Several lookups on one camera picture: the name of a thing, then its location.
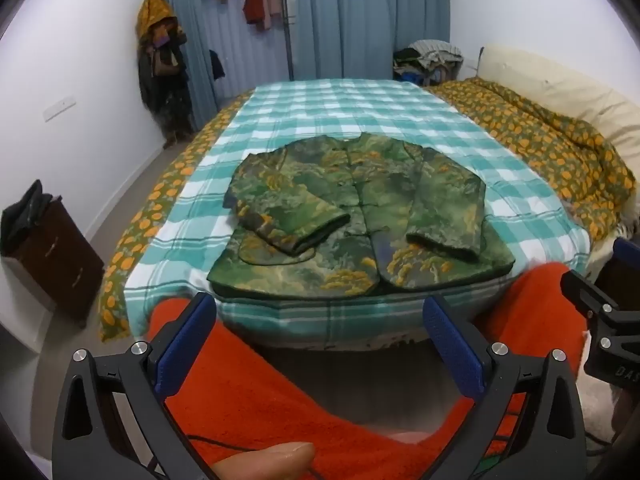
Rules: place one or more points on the metal clothes rack pole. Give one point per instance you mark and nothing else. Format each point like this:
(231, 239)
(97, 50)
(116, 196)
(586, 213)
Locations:
(288, 35)

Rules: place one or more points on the pile of clothes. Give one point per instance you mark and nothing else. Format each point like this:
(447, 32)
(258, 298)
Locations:
(427, 60)

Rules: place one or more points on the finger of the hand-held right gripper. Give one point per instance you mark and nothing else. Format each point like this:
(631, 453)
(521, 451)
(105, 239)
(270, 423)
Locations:
(585, 295)
(627, 255)

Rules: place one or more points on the green floral jacket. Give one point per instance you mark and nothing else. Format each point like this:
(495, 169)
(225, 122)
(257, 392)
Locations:
(370, 210)

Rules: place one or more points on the teal checkered blanket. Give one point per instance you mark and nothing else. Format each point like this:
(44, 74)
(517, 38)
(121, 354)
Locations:
(350, 110)

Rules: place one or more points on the white wall switch plate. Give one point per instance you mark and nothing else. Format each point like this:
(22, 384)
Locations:
(60, 107)

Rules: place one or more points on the cream pillow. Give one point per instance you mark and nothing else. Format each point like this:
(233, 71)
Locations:
(560, 80)

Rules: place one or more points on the dark hanging coats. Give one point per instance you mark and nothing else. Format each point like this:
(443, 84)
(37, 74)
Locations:
(167, 90)

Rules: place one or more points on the orange floral bedsheet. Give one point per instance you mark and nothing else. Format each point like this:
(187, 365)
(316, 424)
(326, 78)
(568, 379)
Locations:
(540, 135)

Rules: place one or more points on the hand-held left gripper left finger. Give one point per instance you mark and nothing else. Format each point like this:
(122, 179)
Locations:
(182, 345)

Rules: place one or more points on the dark wooden nightstand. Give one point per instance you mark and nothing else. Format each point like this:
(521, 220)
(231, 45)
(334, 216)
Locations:
(60, 265)

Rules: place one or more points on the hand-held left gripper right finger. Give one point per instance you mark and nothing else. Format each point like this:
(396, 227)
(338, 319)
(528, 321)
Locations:
(452, 345)

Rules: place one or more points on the person's left hand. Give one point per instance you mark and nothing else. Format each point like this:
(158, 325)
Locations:
(265, 462)

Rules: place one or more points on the person's orange pants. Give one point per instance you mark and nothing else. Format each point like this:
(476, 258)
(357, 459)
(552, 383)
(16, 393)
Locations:
(250, 390)

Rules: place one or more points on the red hanging garment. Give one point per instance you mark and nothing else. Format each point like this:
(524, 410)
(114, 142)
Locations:
(255, 5)

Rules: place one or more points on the yellow patterned cloth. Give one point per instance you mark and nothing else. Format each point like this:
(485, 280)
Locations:
(152, 10)

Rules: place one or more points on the blue curtain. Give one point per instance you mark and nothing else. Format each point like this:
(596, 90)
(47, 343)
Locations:
(175, 35)
(370, 20)

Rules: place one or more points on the small dark hanging cloth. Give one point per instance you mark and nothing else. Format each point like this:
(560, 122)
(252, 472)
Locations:
(217, 65)

